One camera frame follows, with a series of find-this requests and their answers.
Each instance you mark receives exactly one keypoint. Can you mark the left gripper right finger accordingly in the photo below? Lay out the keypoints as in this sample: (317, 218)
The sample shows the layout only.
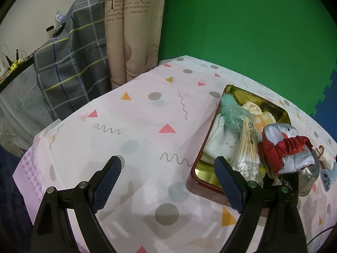
(226, 177)

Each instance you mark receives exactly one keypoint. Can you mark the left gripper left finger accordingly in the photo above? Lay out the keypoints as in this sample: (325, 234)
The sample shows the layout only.
(102, 183)

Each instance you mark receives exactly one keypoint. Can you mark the red silver satin pouch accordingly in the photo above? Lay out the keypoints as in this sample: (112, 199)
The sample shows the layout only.
(284, 150)

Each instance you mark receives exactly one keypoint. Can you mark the white ribbed sock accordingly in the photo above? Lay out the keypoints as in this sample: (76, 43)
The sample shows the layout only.
(221, 142)

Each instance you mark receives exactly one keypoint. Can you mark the stainless steel bowl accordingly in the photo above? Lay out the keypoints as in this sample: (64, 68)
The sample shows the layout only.
(307, 178)

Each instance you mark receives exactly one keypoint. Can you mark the gold red tin box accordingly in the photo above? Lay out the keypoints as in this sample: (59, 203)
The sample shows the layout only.
(234, 134)

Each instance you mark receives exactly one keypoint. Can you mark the light blue towel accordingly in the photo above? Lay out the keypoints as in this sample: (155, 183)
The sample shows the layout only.
(329, 176)

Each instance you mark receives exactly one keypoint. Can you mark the cream cloth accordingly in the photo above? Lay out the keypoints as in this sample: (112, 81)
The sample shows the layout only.
(261, 119)

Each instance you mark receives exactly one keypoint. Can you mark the teal green cloth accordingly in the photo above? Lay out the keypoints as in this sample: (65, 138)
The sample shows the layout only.
(232, 113)

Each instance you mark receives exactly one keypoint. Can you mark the patterned pink tablecloth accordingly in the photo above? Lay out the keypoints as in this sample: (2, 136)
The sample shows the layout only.
(156, 124)

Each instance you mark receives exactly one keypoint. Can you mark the white folded sock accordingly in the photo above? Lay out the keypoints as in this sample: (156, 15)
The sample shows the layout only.
(325, 158)

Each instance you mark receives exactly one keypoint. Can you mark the blue foam mat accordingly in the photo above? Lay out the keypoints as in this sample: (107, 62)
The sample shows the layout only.
(326, 111)

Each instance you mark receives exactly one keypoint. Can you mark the grey plaid cloth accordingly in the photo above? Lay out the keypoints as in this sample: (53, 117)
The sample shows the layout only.
(72, 67)

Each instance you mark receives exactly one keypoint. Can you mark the green foam mat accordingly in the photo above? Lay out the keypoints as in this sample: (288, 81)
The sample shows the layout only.
(287, 45)

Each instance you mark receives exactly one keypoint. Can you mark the beige leaf print curtain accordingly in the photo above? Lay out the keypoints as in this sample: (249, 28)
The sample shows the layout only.
(133, 29)

